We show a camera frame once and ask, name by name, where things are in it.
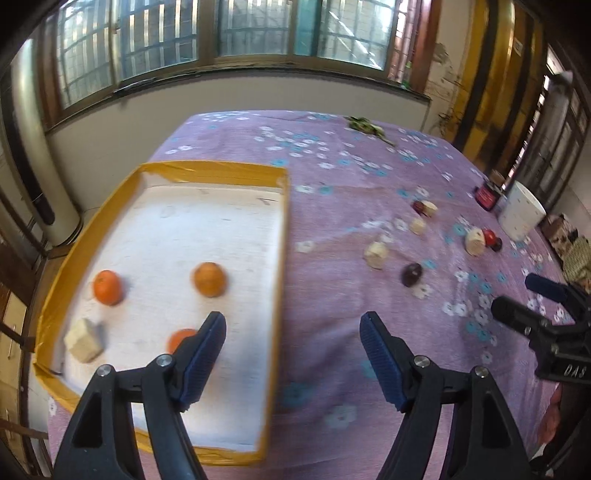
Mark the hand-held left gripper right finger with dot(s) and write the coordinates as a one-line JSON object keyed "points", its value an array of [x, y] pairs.
{"points": [[381, 355]]}

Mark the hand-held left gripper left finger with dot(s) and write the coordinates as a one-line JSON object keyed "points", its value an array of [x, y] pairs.
{"points": [[205, 355]]}

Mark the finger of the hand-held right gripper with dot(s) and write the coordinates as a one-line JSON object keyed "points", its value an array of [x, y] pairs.
{"points": [[517, 314], [549, 287]]}

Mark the orange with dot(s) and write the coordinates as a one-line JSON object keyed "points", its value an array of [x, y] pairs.
{"points": [[179, 340], [108, 287], [210, 279]]}

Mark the dark plum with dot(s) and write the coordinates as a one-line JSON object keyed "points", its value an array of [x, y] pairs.
{"points": [[411, 274], [497, 244]]}

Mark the small red apple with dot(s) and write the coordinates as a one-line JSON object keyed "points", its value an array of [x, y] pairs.
{"points": [[489, 236]]}

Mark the large wooden block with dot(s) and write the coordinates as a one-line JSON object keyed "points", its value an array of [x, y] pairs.
{"points": [[474, 242]]}

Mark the yellow cardboard box tray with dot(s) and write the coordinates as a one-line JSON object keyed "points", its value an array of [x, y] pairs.
{"points": [[184, 230]]}

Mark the small wooden piece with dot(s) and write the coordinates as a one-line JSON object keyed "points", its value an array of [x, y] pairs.
{"points": [[430, 208], [418, 225]]}

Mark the dark red date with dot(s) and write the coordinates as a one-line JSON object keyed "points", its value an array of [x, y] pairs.
{"points": [[417, 206]]}

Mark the floral cushion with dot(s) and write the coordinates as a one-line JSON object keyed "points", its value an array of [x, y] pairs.
{"points": [[577, 254]]}

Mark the white dotted cup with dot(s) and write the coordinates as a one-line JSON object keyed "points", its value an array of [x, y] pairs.
{"points": [[521, 214]]}

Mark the dark red jar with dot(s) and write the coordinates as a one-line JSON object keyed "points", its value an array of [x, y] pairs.
{"points": [[487, 196]]}

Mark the purple floral tablecloth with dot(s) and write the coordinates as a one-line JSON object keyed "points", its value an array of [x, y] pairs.
{"points": [[346, 194]]}

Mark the wooden chair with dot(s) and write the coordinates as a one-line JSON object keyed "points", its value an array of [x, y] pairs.
{"points": [[14, 337]]}

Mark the yellow wooden door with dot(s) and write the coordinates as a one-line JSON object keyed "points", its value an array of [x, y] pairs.
{"points": [[498, 69]]}

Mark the green plant sprig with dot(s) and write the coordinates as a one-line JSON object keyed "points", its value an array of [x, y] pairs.
{"points": [[364, 125]]}

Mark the standing air conditioner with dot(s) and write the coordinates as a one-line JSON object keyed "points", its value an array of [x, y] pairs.
{"points": [[37, 161]]}

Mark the wooden frame window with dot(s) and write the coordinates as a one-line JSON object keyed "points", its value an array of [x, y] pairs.
{"points": [[258, 57]]}

